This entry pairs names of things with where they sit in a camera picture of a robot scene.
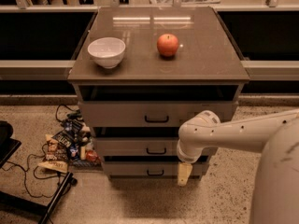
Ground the yellow chip bag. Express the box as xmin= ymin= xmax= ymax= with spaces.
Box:
xmin=38 ymin=134 xmax=68 ymax=174

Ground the grey top drawer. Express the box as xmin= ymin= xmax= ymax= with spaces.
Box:
xmin=78 ymin=101 xmax=238 ymax=128

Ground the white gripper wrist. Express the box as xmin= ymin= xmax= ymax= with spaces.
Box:
xmin=177 ymin=140 xmax=204 ymax=186

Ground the red apple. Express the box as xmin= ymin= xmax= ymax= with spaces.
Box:
xmin=157 ymin=34 xmax=179 ymax=57

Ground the dark blue snack bag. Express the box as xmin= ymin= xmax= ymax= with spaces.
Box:
xmin=52 ymin=119 xmax=83 ymax=147

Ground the grey drawer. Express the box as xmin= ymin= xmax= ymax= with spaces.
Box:
xmin=93 ymin=138 xmax=178 ymax=157
xmin=78 ymin=101 xmax=238 ymax=128
xmin=101 ymin=161 xmax=210 ymax=177

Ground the black cable on floor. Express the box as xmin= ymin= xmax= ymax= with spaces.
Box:
xmin=1 ymin=104 xmax=78 ymax=200

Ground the grey drawer cabinet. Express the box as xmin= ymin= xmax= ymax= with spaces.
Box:
xmin=67 ymin=6 xmax=251 ymax=181

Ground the black chair seat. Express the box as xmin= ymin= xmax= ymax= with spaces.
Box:
xmin=0 ymin=120 xmax=21 ymax=168

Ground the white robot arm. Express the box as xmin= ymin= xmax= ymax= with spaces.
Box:
xmin=177 ymin=109 xmax=299 ymax=224

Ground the white ceramic bowl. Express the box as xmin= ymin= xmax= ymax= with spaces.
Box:
xmin=87 ymin=37 xmax=126 ymax=69

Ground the black stand base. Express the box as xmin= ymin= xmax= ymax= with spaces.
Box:
xmin=0 ymin=172 xmax=77 ymax=224

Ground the grey bottom drawer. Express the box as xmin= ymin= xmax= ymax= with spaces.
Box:
xmin=101 ymin=161 xmax=210 ymax=177

